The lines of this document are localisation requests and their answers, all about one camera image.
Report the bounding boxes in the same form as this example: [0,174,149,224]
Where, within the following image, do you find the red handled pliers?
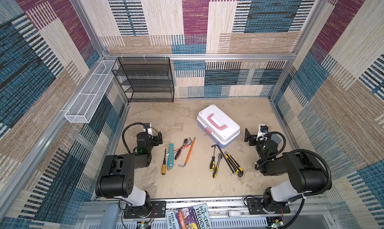
[174,138,193,160]

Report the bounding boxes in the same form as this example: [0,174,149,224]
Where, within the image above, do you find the white and blue toolbox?
[197,105,241,148]

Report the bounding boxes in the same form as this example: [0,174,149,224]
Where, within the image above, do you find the black yellow screwdriver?
[210,145,216,171]

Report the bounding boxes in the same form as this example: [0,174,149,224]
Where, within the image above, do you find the yellow handled pliers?
[213,153,223,178]

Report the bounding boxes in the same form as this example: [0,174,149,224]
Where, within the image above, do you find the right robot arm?
[244,125,332,215]

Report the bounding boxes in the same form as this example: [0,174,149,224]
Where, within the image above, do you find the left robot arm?
[95,122,163,218]

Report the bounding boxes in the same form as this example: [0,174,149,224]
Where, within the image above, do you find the teal utility knife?
[167,143,175,171]

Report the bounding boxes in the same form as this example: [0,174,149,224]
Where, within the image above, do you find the yellow black utility knife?
[225,152,244,177]

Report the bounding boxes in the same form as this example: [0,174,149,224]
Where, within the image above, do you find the black hex key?
[215,145,235,174]

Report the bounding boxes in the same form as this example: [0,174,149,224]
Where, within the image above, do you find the orange hex key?
[178,137,196,168]

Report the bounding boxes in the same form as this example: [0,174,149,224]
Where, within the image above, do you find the colourful treehouse book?
[167,203,212,229]

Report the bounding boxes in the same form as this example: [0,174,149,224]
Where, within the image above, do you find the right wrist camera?
[257,124,269,141]

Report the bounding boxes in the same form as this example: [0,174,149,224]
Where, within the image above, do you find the wooden handle screwdriver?
[162,149,167,175]

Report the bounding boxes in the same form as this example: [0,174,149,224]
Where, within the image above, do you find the black wire mesh shelf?
[112,57,175,103]

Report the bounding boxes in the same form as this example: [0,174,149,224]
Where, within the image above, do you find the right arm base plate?
[244,197,291,215]

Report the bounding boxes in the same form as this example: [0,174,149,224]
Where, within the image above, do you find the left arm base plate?
[123,201,167,219]

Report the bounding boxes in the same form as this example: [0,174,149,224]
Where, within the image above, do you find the white wire mesh basket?
[65,60,115,124]

